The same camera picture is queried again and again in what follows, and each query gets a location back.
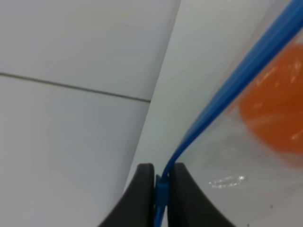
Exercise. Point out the orange toy fruit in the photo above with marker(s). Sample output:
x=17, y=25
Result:
x=272, y=106

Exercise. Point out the clear blue-zip plastic bag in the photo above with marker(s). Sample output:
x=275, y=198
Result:
x=250, y=187

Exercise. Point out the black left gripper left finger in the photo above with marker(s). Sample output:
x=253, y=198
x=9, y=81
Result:
x=136, y=207

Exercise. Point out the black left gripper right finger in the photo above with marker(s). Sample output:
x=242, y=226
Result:
x=188, y=206

